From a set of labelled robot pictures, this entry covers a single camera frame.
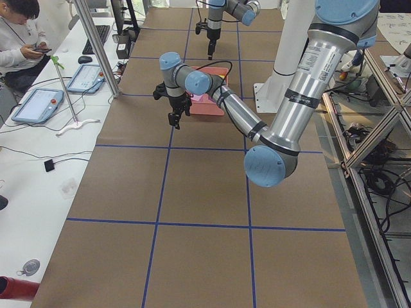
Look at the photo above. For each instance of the seated person in white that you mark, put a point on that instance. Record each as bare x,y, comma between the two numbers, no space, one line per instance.
24,44

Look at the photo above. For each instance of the thin metal stand rod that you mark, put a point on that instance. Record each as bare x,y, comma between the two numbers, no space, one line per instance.
76,124

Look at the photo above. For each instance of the light pink block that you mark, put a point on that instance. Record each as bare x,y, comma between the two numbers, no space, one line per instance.
199,98

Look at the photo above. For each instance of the near blue teach pendant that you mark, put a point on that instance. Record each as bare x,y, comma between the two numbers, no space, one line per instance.
39,106

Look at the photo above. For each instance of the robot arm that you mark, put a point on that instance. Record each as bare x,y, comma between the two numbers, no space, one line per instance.
242,11
337,27

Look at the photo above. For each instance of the small black square pad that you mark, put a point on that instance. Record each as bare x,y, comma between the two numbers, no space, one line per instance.
49,165

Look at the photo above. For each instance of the black computer monitor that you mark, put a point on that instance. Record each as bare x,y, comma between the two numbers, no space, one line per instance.
125,18

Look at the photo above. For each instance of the pink plastic bin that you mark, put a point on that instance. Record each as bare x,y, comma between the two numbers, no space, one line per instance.
209,107

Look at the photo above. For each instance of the far blue teach pendant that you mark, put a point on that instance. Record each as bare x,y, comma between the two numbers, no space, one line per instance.
87,79

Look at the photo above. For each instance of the black computer mouse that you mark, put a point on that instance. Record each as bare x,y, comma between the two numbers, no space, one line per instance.
84,59

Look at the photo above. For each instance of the black box with label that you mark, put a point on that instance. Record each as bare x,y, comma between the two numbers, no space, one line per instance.
125,44

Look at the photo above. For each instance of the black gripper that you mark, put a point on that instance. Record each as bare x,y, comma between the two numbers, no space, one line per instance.
212,34
177,103

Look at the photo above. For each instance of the red cylinder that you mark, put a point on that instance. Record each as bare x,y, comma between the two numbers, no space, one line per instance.
17,289

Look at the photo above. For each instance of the aluminium frame rail structure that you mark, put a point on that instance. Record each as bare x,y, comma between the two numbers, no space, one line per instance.
367,130

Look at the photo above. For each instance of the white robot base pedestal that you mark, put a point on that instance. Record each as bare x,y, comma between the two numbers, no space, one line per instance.
297,15

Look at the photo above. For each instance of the blue teach pendant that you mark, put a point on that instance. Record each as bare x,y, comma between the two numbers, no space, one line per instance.
39,106
87,79

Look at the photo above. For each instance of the aluminium frame post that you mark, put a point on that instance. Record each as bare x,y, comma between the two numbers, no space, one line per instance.
84,14

